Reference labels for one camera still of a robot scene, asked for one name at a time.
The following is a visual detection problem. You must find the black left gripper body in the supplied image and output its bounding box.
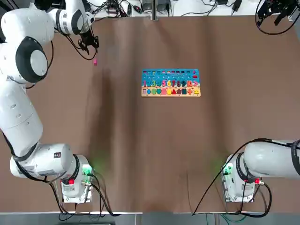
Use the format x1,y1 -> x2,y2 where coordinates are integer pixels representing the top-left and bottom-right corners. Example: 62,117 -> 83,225
79,29 -> 96,45

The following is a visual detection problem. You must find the colourful wooden toy board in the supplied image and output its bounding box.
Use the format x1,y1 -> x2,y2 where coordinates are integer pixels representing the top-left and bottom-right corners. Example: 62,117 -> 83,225
141,69 -> 202,97

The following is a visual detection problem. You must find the aluminium frame bar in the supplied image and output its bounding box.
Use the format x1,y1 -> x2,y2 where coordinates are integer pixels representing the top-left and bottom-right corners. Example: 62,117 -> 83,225
288,10 -> 300,23

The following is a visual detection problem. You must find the black base cable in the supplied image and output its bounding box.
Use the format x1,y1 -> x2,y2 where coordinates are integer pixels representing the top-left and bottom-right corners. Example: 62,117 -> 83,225
92,174 -> 121,218
239,180 -> 273,215

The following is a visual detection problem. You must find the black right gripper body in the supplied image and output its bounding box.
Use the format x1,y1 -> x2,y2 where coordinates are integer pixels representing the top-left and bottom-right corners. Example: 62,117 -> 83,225
266,0 -> 296,15

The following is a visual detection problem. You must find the black power supply box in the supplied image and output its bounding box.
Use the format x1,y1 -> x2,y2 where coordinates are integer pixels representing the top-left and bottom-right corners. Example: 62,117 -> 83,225
142,0 -> 171,11

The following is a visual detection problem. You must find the aluminium post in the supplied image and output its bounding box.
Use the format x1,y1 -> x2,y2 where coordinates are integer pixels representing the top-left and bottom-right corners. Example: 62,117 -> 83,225
151,0 -> 160,22

